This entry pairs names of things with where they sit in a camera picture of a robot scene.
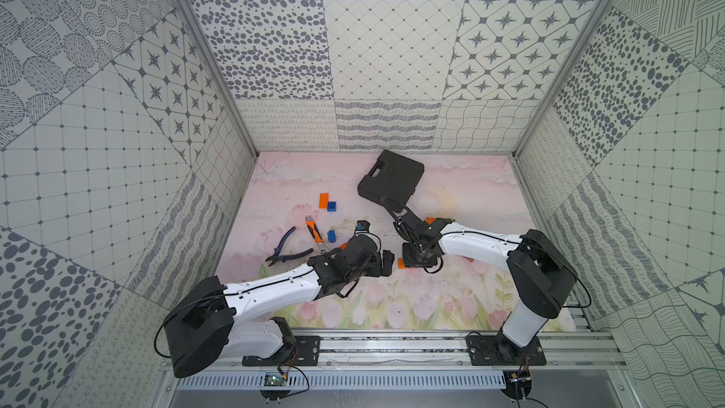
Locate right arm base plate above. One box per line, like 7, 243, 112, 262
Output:
464, 332, 547, 368

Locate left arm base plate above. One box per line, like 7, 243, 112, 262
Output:
242, 335, 321, 368

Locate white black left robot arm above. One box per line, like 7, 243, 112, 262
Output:
160, 234, 395, 378

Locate left controller board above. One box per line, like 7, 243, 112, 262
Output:
260, 373, 291, 402

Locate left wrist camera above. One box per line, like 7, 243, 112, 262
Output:
355, 220, 370, 234

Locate orange handled tool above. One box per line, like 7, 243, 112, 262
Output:
305, 215, 327, 253

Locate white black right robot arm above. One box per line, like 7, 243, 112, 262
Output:
394, 211, 579, 357

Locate right controller board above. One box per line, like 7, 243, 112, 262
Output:
501, 370, 532, 402

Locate black plastic carrying case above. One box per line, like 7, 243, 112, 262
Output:
358, 149, 425, 213

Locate blue handled pliers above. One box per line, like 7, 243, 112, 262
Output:
264, 226, 315, 267

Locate controller board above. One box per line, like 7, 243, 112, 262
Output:
260, 373, 291, 402
501, 370, 532, 402

